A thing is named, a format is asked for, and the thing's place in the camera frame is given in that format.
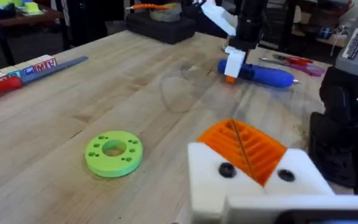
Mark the green disc with holes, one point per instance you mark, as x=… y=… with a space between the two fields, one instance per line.
x=113 y=160

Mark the grey tape roll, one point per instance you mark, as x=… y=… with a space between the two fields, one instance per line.
x=166 y=15

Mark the cluttered wooden shelf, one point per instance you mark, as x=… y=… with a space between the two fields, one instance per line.
x=322 y=32

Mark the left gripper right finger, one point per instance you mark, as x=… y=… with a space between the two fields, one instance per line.
x=300 y=177

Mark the row of lettered toy blocks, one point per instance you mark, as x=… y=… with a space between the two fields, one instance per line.
x=39 y=65

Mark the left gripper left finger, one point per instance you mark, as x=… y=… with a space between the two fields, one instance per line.
x=208 y=174

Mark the side table with green blocks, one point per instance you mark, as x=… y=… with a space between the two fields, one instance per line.
x=20 y=15

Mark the black case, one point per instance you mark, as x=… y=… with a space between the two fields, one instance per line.
x=160 y=29

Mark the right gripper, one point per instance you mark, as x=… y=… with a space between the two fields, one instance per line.
x=249 y=25

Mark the blue electric screwdriver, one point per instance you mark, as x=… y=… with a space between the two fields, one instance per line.
x=259 y=75

